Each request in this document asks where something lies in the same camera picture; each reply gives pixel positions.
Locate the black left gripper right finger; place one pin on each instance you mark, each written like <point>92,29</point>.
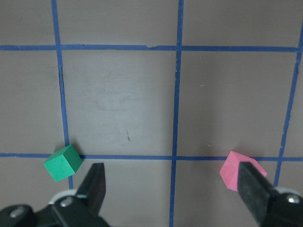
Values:
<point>255,191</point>

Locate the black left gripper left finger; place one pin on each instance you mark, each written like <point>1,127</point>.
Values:
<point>92,190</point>

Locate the pink foam cube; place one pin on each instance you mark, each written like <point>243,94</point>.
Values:
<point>230,169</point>

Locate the green foam cube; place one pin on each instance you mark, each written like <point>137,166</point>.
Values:
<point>63,163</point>

